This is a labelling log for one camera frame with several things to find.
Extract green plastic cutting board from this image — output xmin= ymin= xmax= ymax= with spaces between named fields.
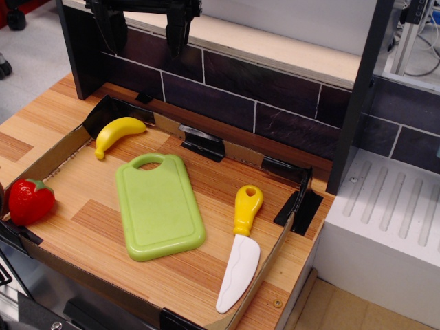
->
xmin=115 ymin=153 xmax=206 ymax=261

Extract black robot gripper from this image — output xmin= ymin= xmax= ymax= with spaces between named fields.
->
xmin=85 ymin=0 xmax=201 ymax=58

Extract white toy sink drainboard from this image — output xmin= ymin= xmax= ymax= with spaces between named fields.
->
xmin=313 ymin=150 xmax=439 ymax=328

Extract yellow handled white toy knife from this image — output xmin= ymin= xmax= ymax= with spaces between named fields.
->
xmin=216 ymin=185 xmax=263 ymax=314

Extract aluminium frame with cables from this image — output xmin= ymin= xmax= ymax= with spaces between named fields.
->
xmin=379 ymin=1 xmax=439 ymax=94

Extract black caster wheel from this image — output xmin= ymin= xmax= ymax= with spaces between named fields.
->
xmin=0 ymin=53 xmax=12 ymax=80

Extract red toy strawberry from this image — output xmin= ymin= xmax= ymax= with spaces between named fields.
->
xmin=8 ymin=179 xmax=55 ymax=226

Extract yellow toy banana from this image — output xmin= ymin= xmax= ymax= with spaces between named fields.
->
xmin=95 ymin=117 xmax=146 ymax=160

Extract cardboard fence with black tape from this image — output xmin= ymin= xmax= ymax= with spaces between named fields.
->
xmin=1 ymin=91 xmax=322 ymax=329

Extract brass screw in table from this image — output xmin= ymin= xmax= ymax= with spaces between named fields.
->
xmin=273 ymin=299 xmax=283 ymax=308

